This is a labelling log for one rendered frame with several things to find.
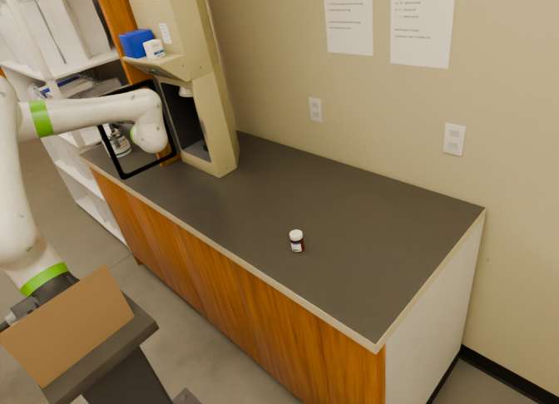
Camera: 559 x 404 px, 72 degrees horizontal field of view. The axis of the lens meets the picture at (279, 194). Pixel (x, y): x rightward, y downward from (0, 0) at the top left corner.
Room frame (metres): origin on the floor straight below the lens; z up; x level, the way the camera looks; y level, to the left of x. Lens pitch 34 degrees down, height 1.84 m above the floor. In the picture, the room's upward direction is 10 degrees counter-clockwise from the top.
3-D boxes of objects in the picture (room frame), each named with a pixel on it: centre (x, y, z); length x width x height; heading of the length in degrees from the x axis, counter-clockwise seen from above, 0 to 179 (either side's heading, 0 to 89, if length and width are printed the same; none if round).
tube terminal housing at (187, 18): (1.78, 0.27, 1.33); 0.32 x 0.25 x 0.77; 40
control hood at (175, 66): (1.66, 0.41, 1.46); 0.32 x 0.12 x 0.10; 40
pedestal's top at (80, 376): (0.81, 0.66, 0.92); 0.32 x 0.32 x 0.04; 43
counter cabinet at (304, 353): (1.60, 0.20, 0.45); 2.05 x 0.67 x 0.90; 40
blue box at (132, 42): (1.72, 0.46, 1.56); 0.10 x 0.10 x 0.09; 40
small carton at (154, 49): (1.63, 0.38, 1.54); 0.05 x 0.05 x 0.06; 48
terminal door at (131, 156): (1.72, 0.60, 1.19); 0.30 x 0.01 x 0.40; 125
